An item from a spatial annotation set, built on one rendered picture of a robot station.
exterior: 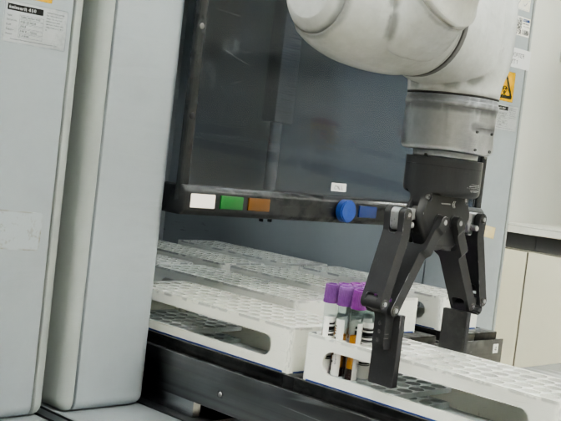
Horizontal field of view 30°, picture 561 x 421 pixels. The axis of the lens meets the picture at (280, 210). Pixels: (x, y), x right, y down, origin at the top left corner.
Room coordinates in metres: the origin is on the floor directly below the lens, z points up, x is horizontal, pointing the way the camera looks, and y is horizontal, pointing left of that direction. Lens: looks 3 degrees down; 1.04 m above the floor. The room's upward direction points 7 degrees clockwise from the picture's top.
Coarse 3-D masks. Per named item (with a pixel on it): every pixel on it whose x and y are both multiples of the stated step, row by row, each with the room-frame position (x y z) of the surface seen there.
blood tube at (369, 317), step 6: (366, 312) 1.04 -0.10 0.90; (372, 312) 1.04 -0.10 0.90; (366, 318) 1.04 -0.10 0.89; (372, 318) 1.04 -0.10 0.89; (366, 324) 1.04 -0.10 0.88; (372, 324) 1.05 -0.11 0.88; (366, 330) 1.04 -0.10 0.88; (372, 330) 1.05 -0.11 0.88; (366, 336) 1.04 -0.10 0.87; (366, 342) 1.05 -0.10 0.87; (360, 366) 1.05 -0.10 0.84; (366, 366) 1.05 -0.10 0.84; (360, 372) 1.05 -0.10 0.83; (366, 372) 1.05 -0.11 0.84; (360, 378) 1.05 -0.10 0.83; (366, 378) 1.05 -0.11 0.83
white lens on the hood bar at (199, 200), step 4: (192, 196) 1.20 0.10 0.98; (196, 196) 1.20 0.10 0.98; (200, 196) 1.20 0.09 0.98; (204, 196) 1.21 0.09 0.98; (208, 196) 1.21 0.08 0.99; (212, 196) 1.22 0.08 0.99; (192, 200) 1.20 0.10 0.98; (196, 200) 1.20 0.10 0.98; (200, 200) 1.20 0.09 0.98; (204, 200) 1.21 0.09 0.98; (208, 200) 1.21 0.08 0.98; (212, 200) 1.22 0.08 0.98; (192, 204) 1.20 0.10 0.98; (196, 204) 1.20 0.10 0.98; (200, 204) 1.20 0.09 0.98; (204, 204) 1.21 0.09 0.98; (208, 204) 1.21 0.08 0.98; (212, 204) 1.22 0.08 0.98; (212, 208) 1.22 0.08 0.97
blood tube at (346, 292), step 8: (344, 288) 1.04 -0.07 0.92; (352, 288) 1.04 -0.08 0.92; (344, 296) 1.04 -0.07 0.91; (336, 304) 1.05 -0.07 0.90; (344, 304) 1.04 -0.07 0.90; (344, 312) 1.04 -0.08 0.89; (336, 320) 1.05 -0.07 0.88; (344, 320) 1.04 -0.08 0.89; (336, 328) 1.05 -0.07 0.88; (344, 328) 1.05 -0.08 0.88; (336, 336) 1.05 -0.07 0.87; (344, 336) 1.05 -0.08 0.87; (336, 360) 1.05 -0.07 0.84; (336, 368) 1.05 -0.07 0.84
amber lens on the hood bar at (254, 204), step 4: (248, 200) 1.26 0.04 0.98; (252, 200) 1.26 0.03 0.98; (256, 200) 1.27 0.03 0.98; (260, 200) 1.27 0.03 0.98; (264, 200) 1.28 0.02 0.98; (268, 200) 1.28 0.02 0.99; (248, 204) 1.26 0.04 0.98; (252, 204) 1.26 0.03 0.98; (256, 204) 1.27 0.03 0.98; (260, 204) 1.27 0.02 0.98; (264, 204) 1.28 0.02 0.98; (268, 204) 1.28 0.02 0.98; (248, 208) 1.26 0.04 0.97; (252, 208) 1.26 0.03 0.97; (256, 208) 1.27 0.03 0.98; (260, 208) 1.27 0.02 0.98; (264, 208) 1.28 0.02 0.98; (268, 208) 1.28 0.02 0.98
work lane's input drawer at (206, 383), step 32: (160, 352) 1.21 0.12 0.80; (192, 352) 1.18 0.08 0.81; (160, 384) 1.20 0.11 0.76; (192, 384) 1.16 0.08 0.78; (224, 384) 1.13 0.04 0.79; (256, 384) 1.09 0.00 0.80; (288, 384) 1.07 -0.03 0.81; (320, 384) 1.05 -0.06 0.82; (256, 416) 1.09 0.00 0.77; (288, 416) 1.06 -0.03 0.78; (320, 416) 1.03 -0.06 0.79; (352, 416) 1.00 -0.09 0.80; (384, 416) 0.98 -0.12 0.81; (416, 416) 0.96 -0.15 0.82
